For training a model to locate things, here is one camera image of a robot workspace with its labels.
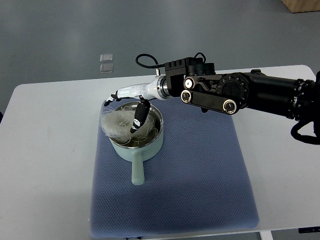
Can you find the mint green steel pot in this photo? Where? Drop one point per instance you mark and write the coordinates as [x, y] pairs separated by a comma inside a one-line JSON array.
[[138, 154]]

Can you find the wooden box corner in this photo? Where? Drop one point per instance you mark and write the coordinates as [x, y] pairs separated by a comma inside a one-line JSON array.
[[302, 6]]

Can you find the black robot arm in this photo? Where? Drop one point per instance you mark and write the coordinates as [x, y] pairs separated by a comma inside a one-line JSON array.
[[195, 81]]

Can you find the white vermicelli nest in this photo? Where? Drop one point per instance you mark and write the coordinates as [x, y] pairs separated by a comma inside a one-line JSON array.
[[117, 124]]

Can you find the white table leg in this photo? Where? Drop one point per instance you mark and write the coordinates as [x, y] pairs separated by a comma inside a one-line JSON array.
[[266, 235]]

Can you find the blue textured mat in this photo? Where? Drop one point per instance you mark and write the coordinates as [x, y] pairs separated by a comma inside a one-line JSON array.
[[198, 181]]

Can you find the upper clear floor tile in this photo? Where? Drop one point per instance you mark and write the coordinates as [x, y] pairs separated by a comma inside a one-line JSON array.
[[106, 57]]

